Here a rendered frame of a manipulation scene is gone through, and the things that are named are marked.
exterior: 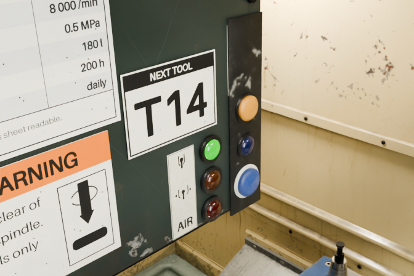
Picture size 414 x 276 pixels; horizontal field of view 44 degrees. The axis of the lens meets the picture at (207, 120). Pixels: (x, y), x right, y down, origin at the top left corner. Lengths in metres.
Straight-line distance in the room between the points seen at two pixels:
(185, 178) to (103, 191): 0.09
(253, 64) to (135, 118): 0.14
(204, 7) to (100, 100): 0.12
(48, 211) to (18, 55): 0.11
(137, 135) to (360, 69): 0.90
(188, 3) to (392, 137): 0.90
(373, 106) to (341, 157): 0.18
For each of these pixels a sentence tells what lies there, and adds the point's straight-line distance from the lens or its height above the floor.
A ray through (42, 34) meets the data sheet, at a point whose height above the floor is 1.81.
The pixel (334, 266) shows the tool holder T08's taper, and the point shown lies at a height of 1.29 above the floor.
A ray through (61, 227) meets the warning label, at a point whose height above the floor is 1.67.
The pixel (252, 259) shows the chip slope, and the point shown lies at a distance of 1.71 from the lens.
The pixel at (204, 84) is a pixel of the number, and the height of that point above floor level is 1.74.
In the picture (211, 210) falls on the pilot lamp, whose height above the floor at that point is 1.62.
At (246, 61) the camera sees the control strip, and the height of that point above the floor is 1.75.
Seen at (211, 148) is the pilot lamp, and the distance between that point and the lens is 0.46.
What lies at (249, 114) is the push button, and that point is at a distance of 0.49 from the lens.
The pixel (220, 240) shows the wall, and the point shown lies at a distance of 1.86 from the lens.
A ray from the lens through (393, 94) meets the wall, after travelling 1.23.
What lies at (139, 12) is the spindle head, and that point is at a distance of 0.39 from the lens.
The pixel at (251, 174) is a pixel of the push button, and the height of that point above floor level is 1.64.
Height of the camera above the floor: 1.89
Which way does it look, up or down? 23 degrees down
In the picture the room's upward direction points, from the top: 2 degrees counter-clockwise
